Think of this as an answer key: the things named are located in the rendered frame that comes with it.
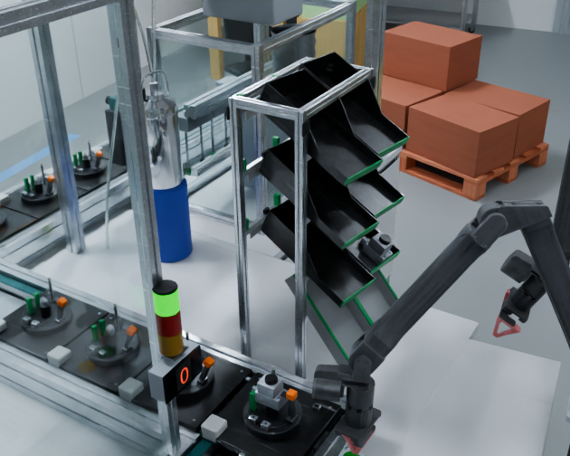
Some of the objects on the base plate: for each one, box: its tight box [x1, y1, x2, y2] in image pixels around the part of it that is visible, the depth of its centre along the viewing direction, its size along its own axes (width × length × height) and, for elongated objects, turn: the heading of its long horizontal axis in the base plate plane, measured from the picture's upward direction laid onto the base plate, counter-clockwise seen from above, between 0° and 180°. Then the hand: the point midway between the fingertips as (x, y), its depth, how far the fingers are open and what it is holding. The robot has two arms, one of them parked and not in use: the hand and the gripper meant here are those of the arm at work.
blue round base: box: [153, 177, 193, 262], centre depth 256 cm, size 16×16×27 cm
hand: (355, 450), depth 164 cm, fingers closed
